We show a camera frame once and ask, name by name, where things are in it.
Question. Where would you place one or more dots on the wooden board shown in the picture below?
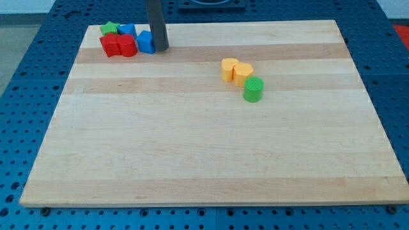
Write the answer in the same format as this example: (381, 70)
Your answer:
(165, 129)

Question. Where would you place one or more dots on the blue cube block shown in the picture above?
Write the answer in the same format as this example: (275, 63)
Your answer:
(145, 42)

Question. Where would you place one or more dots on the green cylinder block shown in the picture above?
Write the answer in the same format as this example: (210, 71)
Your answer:
(253, 89)

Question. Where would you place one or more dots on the green star block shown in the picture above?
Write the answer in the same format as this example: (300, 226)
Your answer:
(109, 27)

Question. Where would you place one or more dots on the blue triangular block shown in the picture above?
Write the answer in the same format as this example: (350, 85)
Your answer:
(127, 29)

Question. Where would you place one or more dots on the red cylinder block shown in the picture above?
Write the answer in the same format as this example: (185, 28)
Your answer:
(126, 43)

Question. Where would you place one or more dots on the yellow hexagon block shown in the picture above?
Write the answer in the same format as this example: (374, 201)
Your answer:
(241, 72)

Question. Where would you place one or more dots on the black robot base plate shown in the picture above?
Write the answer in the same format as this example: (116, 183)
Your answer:
(187, 5)

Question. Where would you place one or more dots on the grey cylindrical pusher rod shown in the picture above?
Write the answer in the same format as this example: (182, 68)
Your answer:
(157, 24)

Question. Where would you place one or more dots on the red star block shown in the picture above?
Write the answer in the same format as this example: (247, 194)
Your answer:
(110, 45)

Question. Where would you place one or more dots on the yellow heart block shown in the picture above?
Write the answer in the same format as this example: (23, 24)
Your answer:
(227, 66)

